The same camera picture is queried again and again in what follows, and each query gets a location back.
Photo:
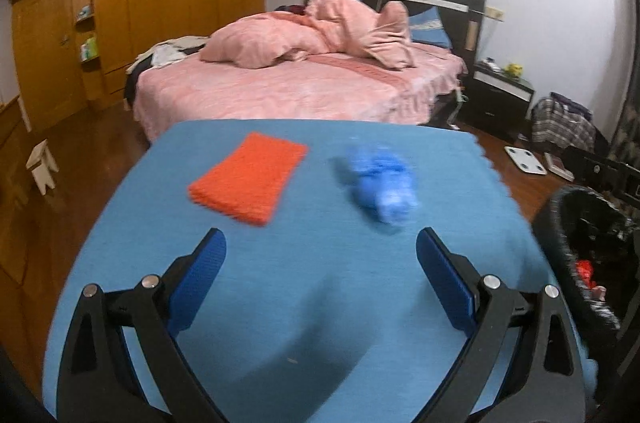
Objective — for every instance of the pink duvet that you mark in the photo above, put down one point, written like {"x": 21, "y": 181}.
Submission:
{"x": 310, "y": 35}

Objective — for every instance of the bed with pink sheet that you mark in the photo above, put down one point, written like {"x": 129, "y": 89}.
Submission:
{"x": 280, "y": 93}

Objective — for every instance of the small white stool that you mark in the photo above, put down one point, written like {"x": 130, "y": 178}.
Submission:
{"x": 41, "y": 163}

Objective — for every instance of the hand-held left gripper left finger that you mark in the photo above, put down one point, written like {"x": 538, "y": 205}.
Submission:
{"x": 197, "y": 283}

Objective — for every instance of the pile of clothes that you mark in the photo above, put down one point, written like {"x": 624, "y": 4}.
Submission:
{"x": 165, "y": 50}

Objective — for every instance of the wall socket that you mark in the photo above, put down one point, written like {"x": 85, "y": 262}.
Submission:
{"x": 494, "y": 13}

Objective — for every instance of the red knitted cloth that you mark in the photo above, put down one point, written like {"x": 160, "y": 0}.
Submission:
{"x": 586, "y": 274}

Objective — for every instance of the white bathroom scale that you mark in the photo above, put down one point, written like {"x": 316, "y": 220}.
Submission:
{"x": 525, "y": 159}

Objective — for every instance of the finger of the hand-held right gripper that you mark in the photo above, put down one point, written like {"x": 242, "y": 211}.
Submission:
{"x": 605, "y": 175}

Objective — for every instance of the yellow toy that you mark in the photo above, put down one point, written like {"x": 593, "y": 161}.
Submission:
{"x": 513, "y": 70}

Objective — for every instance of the bin with black bag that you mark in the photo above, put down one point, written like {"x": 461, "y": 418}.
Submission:
{"x": 555, "y": 228}

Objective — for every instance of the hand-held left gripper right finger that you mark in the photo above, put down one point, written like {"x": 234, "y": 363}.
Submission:
{"x": 447, "y": 283}

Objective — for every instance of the dark wooden headboard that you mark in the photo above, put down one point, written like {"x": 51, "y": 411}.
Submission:
{"x": 460, "y": 18}

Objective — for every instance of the black nightstand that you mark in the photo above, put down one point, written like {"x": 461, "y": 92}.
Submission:
{"x": 492, "y": 103}

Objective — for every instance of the plaid bag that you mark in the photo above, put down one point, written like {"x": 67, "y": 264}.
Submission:
{"x": 562, "y": 125}

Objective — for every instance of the blue pillow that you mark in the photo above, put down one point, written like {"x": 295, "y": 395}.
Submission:
{"x": 430, "y": 28}

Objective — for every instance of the blue table cloth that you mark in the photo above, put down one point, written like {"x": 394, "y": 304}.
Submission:
{"x": 310, "y": 303}

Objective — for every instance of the orange knitted cloth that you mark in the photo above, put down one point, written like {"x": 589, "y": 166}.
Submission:
{"x": 250, "y": 178}

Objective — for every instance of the blue glove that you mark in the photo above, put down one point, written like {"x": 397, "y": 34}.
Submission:
{"x": 385, "y": 188}

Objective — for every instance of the green packets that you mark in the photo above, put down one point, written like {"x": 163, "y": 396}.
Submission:
{"x": 89, "y": 48}

